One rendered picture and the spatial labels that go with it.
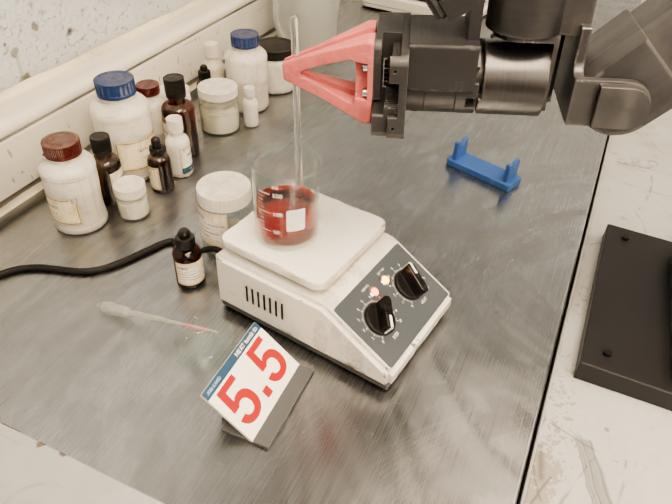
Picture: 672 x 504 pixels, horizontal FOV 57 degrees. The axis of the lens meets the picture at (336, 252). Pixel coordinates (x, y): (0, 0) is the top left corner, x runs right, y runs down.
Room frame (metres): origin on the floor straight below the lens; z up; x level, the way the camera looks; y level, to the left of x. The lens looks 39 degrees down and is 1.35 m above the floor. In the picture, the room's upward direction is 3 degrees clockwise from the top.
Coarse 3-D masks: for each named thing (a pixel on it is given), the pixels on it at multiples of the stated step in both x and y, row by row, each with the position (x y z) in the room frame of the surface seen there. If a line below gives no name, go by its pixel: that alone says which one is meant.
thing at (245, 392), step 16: (256, 336) 0.38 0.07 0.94; (256, 352) 0.37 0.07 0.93; (272, 352) 0.38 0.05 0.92; (240, 368) 0.35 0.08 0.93; (256, 368) 0.35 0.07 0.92; (272, 368) 0.36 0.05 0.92; (288, 368) 0.37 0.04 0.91; (224, 384) 0.33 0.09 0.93; (240, 384) 0.33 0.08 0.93; (256, 384) 0.34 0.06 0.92; (272, 384) 0.35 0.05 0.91; (224, 400) 0.32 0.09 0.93; (240, 400) 0.32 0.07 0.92; (256, 400) 0.33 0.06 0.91; (240, 416) 0.31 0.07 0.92; (256, 416) 0.32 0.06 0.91
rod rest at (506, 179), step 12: (456, 144) 0.75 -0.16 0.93; (456, 156) 0.75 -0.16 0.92; (468, 156) 0.76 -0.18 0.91; (456, 168) 0.74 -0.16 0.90; (468, 168) 0.73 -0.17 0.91; (480, 168) 0.73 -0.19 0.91; (492, 168) 0.73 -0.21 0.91; (516, 168) 0.71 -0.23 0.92; (492, 180) 0.70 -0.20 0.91; (504, 180) 0.70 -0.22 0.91; (516, 180) 0.70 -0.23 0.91
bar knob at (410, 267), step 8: (408, 264) 0.45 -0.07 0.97; (400, 272) 0.45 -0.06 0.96; (408, 272) 0.45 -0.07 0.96; (416, 272) 0.44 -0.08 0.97; (400, 280) 0.44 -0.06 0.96; (408, 280) 0.44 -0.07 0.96; (416, 280) 0.44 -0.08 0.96; (400, 288) 0.44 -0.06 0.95; (408, 288) 0.44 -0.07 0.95; (416, 288) 0.43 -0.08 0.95; (424, 288) 0.43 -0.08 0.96; (408, 296) 0.43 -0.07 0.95; (416, 296) 0.43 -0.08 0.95
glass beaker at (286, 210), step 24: (264, 144) 0.49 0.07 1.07; (288, 144) 0.50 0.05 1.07; (264, 168) 0.49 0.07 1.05; (288, 168) 0.50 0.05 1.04; (312, 168) 0.49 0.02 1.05; (264, 192) 0.44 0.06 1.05; (288, 192) 0.44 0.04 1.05; (312, 192) 0.45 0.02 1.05; (264, 216) 0.44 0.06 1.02; (288, 216) 0.44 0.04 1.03; (312, 216) 0.45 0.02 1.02; (264, 240) 0.45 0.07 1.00; (288, 240) 0.44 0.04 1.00; (312, 240) 0.45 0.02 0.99
